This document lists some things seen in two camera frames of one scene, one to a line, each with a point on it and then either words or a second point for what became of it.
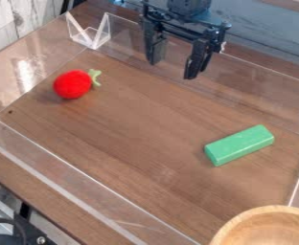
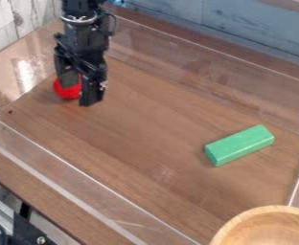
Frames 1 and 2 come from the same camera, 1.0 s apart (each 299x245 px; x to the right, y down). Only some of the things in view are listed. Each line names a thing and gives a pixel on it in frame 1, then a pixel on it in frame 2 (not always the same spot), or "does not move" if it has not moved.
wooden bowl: (268, 225) does not move
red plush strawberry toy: (71, 83) does not move
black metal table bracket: (30, 233) does not move
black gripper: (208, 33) to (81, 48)
